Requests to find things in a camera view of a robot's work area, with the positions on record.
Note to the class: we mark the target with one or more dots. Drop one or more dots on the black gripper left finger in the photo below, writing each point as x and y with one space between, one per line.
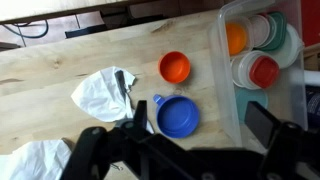
140 113

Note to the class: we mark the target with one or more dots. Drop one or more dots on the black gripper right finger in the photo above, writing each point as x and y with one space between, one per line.
261 123

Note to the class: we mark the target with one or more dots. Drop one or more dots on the blue bowl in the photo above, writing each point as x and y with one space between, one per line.
177 116

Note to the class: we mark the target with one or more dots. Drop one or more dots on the orange plastic cup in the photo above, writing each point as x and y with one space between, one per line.
174 67

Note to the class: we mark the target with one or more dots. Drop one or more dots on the clear plastic storage box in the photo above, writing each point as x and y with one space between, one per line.
222 83

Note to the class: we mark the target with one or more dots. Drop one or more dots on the teal plastic lid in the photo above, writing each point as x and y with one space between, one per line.
246 97

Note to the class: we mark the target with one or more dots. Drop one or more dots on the white crumpled paper bag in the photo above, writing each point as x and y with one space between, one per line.
36 160
100 96

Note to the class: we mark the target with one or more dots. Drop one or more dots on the red plastic lid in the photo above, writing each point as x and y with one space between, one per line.
264 71

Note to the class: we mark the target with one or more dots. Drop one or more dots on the clear round container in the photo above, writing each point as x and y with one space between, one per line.
240 68

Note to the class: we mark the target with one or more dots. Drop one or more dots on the large translucent round lid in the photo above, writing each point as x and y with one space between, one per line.
290 50

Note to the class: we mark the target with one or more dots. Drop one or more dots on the wooden spice tray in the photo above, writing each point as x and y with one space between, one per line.
313 57

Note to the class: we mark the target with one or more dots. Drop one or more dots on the orange round container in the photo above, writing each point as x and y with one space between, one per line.
235 38

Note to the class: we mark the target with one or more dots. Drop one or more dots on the white round lid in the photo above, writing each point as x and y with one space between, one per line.
260 30

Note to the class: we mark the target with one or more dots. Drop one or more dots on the red silicone mat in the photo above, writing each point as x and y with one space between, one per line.
310 20

